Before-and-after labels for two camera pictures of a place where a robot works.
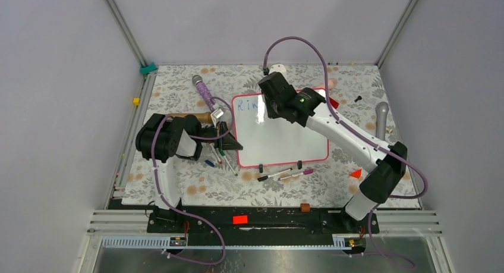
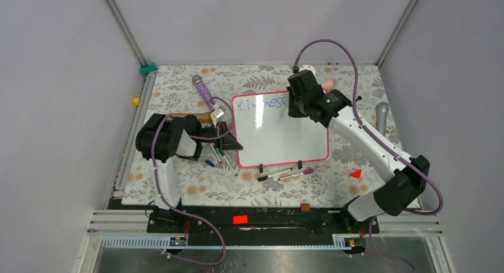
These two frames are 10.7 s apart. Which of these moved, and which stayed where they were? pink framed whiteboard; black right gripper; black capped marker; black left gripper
Moved: black right gripper
Stayed: black left gripper; black capped marker; pink framed whiteboard
